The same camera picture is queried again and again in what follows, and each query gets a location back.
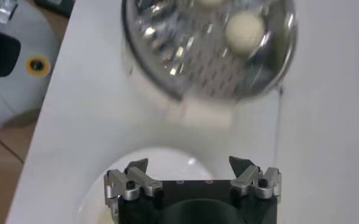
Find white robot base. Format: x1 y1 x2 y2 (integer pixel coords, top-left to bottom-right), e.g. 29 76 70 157
0 0 61 130

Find perforated steel steamer basket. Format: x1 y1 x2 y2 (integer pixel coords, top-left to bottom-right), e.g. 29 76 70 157
121 0 299 103

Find black floor cable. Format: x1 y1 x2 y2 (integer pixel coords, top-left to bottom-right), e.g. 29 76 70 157
0 117 24 165

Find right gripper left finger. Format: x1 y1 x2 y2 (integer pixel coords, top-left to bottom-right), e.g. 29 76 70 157
104 158 163 201

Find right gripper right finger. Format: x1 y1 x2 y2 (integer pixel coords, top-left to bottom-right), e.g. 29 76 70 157
229 155 282 200

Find round white plate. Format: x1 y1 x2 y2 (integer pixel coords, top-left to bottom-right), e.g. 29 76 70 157
74 145 216 224

